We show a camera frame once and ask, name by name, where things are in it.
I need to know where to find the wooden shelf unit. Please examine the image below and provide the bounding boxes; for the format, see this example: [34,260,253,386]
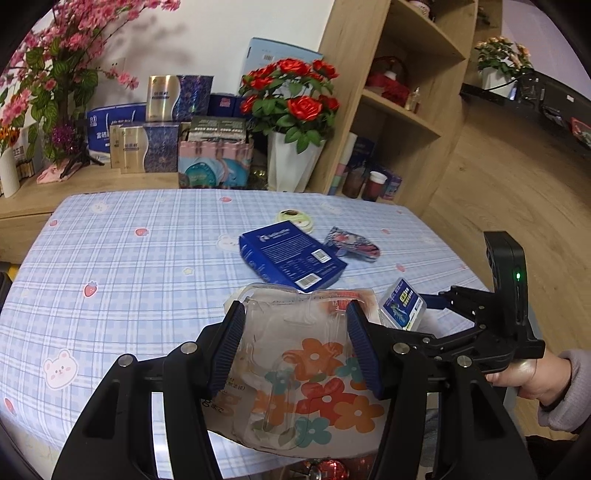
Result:
[307,0,478,217]

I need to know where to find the silver and blue gift box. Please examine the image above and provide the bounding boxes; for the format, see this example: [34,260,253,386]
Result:
[148,75,214,123]

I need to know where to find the clear blister pack printed card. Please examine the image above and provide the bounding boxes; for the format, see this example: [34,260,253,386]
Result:
[203,284,386,455]

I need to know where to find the dark blue printed box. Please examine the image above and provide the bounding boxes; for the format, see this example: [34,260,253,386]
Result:
[348,137,377,185]

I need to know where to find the red rose plant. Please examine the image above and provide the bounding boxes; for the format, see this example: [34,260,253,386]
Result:
[238,58,340,155]

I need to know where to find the blue plaid tablecloth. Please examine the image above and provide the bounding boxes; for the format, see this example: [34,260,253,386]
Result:
[0,189,490,474]

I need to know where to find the black box pack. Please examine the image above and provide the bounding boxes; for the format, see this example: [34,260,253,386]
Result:
[189,115,247,144]

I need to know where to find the purple snack wrapper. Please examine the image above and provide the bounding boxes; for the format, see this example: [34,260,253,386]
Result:
[323,226,382,261]

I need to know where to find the large light blue box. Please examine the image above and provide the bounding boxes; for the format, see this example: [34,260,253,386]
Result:
[242,38,324,84]

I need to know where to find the red gift basket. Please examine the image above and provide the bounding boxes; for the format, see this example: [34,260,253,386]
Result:
[367,58,409,100]

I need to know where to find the gold and blue gift boxes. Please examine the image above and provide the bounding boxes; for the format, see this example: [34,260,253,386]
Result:
[113,124,181,175]

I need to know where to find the blue figure box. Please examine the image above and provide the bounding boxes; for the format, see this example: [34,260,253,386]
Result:
[381,173,403,202]

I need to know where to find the white ribbed vase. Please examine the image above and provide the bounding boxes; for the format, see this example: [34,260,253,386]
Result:
[0,148,21,199]

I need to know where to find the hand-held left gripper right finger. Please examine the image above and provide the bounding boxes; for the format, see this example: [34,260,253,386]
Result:
[346,300,541,480]

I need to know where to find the pink blossom plant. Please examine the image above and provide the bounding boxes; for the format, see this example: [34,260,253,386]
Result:
[0,0,181,162]

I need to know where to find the person's right hand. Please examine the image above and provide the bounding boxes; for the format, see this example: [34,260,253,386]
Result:
[485,353,573,407]

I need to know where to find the pink wrapped pack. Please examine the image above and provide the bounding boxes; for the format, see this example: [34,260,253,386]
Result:
[178,138,254,190]

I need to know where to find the crushed red can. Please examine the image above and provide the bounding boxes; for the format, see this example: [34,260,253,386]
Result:
[295,457,370,480]

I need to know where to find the white flower pot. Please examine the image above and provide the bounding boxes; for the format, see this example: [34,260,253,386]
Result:
[482,67,518,99]

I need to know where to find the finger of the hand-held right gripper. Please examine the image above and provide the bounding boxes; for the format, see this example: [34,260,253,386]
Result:
[385,323,497,357]
[425,286,497,324]

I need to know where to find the blue and white box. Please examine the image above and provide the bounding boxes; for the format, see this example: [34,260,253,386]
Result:
[87,104,149,168]

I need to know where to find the red cup with white rim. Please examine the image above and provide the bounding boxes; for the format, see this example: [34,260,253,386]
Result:
[362,172,386,201]

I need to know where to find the stack of pastel cups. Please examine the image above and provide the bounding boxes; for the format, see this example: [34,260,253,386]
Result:
[332,131,358,197]

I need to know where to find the wooden sideboard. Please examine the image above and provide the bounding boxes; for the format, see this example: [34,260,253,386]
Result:
[0,173,181,264]

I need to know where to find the small clear box blue label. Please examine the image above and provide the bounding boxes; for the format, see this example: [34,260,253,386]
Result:
[378,277,428,333]

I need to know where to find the peach rose plant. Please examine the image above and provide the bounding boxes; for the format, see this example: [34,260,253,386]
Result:
[475,37,534,78]

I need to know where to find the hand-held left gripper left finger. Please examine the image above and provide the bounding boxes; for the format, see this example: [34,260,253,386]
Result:
[51,301,246,480]

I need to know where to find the purple flower bunch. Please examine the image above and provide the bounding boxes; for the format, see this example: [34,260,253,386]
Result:
[51,122,77,158]

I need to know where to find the white angular vase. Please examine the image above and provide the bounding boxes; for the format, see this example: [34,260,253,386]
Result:
[268,131,326,192]

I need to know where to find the small black tripod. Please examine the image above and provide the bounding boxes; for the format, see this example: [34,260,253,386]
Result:
[60,122,105,178]

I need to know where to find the person's right forearm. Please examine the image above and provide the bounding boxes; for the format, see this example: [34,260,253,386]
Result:
[536,348,591,435]

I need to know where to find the black counter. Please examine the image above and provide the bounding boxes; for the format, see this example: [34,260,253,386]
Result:
[459,69,591,160]

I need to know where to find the brown plastic cup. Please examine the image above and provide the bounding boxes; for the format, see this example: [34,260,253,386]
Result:
[342,166,365,199]

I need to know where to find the row of small brown bottles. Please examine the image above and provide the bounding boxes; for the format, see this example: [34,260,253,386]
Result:
[15,154,37,180]

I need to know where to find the pink cloth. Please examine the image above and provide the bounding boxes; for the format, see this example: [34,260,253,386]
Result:
[37,164,70,185]

